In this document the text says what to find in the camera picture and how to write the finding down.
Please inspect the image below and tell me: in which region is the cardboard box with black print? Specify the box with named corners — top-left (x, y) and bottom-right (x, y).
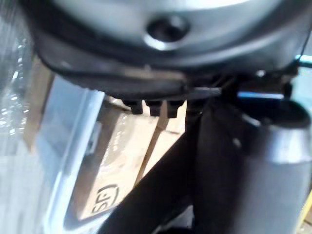
top-left (75, 97), bottom-right (159, 221)

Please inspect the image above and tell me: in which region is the yellow shelf post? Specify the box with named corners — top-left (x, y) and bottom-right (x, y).
top-left (301, 202), bottom-right (312, 234)

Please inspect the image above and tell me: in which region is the translucent plastic storage box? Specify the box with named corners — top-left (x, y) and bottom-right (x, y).
top-left (36, 75), bottom-right (108, 234)

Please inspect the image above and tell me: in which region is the plain brown cardboard box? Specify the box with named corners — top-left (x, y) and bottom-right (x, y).
top-left (24, 56), bottom-right (56, 153)
top-left (140, 101), bottom-right (188, 182)

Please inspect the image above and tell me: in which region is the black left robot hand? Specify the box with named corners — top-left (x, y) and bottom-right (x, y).
top-left (21, 0), bottom-right (312, 234)

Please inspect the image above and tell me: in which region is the clear plastic wrap film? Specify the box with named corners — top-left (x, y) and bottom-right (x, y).
top-left (0, 14), bottom-right (35, 156)

